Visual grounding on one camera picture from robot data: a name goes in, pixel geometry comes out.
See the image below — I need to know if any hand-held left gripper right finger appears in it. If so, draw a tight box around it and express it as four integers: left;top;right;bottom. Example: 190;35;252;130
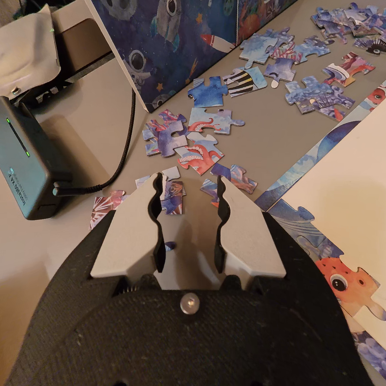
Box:
214;176;287;290

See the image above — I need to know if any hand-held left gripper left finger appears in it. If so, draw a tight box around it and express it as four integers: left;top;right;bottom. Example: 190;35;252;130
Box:
90;172;166;280

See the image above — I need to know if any blue wavy jigsaw piece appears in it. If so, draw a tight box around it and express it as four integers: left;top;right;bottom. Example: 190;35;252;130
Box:
268;199;344;260

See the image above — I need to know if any dark blue coral jigsaw piece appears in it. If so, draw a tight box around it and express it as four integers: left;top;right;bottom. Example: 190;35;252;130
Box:
161;181;184;215

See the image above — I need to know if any orange pufferfish jigsaw piece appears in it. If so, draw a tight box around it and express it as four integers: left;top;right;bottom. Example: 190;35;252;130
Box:
315;256;386;321

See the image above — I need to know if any red octopus jigsaw piece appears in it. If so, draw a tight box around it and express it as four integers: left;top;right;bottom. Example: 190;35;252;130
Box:
174;133;225;177

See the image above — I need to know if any cream puzzle frame tray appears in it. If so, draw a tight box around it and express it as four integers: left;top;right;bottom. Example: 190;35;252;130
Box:
255;80;386;374

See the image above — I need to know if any pale blue tentacle jigsaw piece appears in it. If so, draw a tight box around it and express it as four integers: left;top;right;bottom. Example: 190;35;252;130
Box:
188;108;245;135

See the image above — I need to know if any pile of puzzle pieces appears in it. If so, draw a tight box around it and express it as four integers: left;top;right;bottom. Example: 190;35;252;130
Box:
89;3;386;231

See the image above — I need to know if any black flat device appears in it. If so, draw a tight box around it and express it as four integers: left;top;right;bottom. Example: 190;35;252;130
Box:
0;96;73;221

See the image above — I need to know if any illustrated animal puzzle box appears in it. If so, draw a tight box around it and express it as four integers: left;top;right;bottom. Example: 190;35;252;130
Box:
84;0;297;113

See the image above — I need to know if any silver foil pouch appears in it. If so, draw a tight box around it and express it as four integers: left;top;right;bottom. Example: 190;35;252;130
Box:
0;4;61;97

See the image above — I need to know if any black braided cable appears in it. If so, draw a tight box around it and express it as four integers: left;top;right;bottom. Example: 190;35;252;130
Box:
53;89;137;196

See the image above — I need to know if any black patterned strap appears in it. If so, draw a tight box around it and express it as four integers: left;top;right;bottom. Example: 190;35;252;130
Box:
21;78;74;106

